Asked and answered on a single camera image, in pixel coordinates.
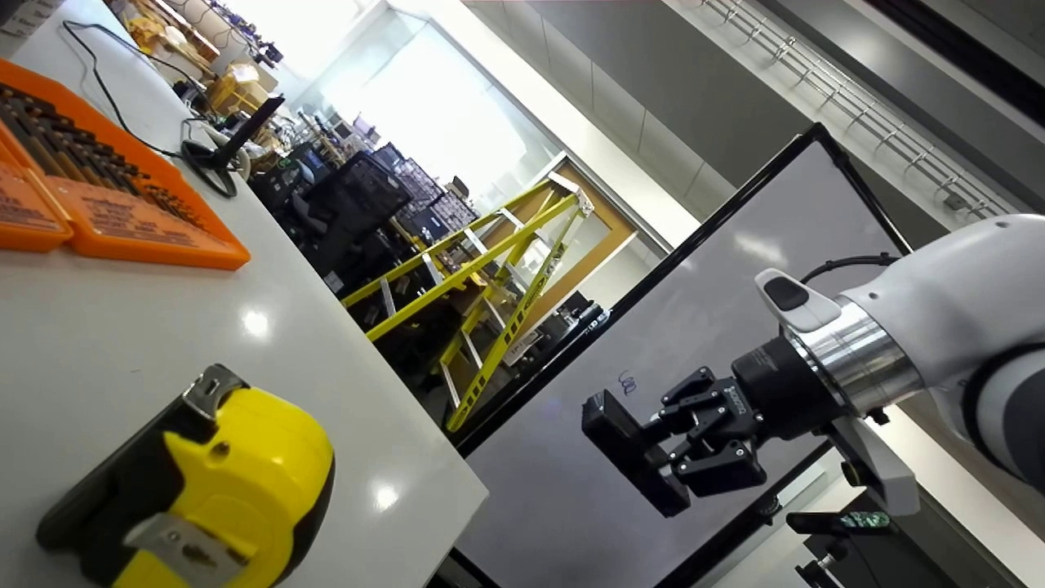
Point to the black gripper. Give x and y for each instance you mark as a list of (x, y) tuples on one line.
[(786, 390)]

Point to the yellow and black tape measure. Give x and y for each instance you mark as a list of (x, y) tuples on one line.
[(264, 458)]

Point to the orange drill bit case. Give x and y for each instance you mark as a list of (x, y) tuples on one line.
[(141, 223)]

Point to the black desk stand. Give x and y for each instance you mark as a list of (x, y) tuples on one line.
[(233, 136)]

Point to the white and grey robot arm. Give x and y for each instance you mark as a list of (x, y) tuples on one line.
[(957, 314)]

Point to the whiteboard with black frame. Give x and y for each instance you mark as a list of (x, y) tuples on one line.
[(675, 327)]

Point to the yellow ladder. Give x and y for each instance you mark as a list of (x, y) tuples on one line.
[(469, 267)]

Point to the wooden board panel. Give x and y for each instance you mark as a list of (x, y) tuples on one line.
[(599, 245)]

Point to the dark storage shelf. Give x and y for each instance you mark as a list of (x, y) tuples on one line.
[(347, 207)]

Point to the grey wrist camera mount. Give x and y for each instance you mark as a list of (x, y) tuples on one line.
[(876, 468)]

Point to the black machine with green label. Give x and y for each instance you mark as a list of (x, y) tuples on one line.
[(871, 559)]

